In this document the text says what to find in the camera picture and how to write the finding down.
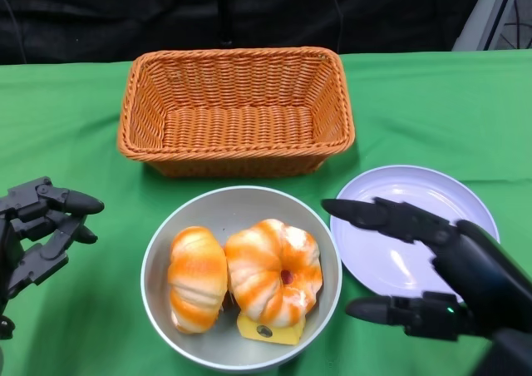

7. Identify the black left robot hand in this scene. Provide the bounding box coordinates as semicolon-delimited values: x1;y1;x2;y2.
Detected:
0;176;105;310

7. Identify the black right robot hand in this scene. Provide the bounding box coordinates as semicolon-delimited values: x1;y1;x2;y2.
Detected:
321;196;532;344

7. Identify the croissant-shaped orange striped bread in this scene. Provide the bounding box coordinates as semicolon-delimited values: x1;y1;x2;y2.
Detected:
167;225;229;334

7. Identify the grey round bowl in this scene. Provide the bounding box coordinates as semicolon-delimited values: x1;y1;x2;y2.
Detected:
140;186;343;373

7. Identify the ring-shaped orange striped bread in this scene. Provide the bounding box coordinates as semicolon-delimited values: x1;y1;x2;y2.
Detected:
224;219;324;331

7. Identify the lavender round plate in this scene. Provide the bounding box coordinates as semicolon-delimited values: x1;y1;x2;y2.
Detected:
329;165;500;304

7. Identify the yellow toy cake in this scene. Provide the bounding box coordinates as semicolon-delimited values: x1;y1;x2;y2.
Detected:
236;312;307;347

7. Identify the orange wicker basket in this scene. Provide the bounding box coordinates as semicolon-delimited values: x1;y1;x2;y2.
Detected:
116;46;357;178

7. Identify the black backdrop cloth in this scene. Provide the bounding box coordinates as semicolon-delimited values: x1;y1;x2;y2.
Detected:
0;0;487;66

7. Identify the black pole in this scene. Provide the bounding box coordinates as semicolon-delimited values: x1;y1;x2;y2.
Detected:
218;0;234;47

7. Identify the aluminium frame post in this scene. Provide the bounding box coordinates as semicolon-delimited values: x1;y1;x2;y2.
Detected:
451;0;525;52

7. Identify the thin black hanging cable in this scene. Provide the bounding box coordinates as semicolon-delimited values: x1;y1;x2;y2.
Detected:
332;0;345;55

